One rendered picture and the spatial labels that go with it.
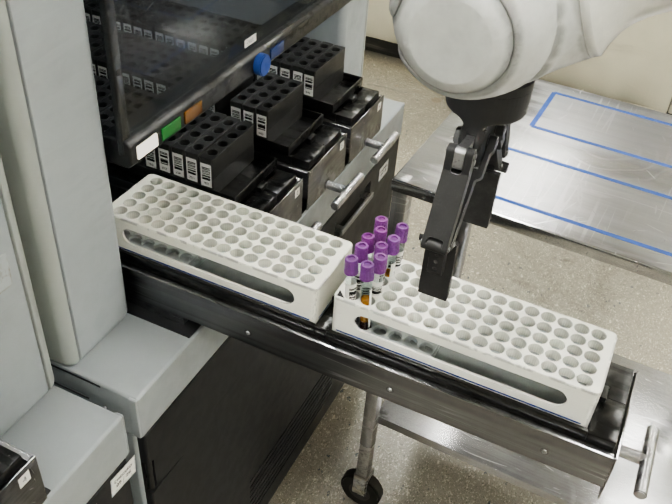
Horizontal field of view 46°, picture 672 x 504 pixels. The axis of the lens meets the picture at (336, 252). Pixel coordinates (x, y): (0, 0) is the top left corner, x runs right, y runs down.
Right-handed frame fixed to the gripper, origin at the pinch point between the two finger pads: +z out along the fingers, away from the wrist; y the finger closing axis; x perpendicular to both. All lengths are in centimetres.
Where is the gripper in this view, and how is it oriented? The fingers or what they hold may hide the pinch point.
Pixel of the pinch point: (457, 248)
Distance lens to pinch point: 82.7
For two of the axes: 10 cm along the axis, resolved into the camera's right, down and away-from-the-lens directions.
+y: 4.3, -5.4, 7.2
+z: -0.6, 7.8, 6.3
